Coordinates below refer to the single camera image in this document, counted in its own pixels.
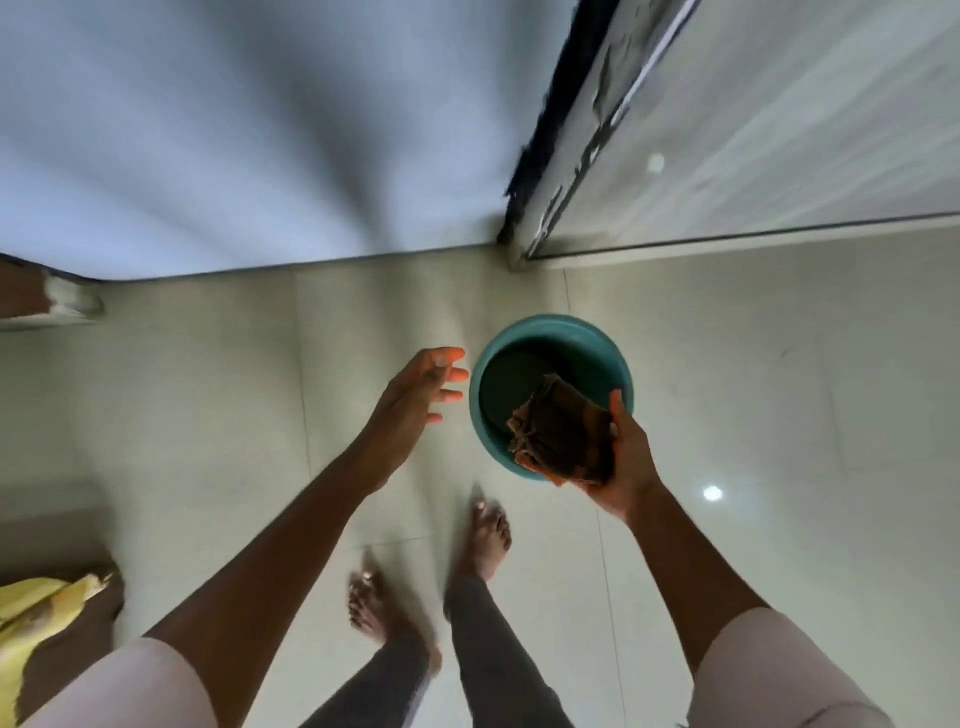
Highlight person's foot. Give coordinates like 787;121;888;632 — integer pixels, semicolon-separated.
346;551;444;674
451;498;514;584

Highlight person's left hand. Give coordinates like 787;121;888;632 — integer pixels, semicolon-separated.
358;346;471;492

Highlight person's right hand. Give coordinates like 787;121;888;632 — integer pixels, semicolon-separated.
516;389;663;524

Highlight brown wooden door edge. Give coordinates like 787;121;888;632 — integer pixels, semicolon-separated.
0;252;105;333

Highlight person's right foot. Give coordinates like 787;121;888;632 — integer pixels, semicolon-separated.
451;498;514;584

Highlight teal plastic bucket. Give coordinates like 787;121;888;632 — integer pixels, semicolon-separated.
469;313;636;483

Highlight white shirt sleeve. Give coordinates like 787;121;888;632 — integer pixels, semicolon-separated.
21;637;220;728
685;606;895;728

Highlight brown cloth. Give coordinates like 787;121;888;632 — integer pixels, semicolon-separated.
506;373;618;487

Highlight grey trouser leg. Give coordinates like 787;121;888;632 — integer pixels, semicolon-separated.
443;573;577;728
298;631;438;728

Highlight dark door frame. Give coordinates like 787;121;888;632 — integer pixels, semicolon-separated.
498;0;624;245

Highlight grey door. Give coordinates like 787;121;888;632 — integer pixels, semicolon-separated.
516;0;960;265

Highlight white right shirt sleeve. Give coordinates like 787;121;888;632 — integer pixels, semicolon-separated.
685;606;895;728

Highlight person's left forearm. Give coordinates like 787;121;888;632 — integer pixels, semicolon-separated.
144;446;391;728

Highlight person's left foot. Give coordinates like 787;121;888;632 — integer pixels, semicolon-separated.
346;551;444;674

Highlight grey left trouser leg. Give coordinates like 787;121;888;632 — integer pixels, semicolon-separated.
298;631;438;728

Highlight white left shirt sleeve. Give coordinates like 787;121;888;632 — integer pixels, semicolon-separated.
21;637;220;728

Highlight yellow cloth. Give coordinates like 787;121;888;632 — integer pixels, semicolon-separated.
0;573;114;728

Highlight person's right forearm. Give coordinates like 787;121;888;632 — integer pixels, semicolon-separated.
621;480;774;676

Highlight grey right trouser leg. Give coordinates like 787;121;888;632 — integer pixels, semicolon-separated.
443;573;577;728

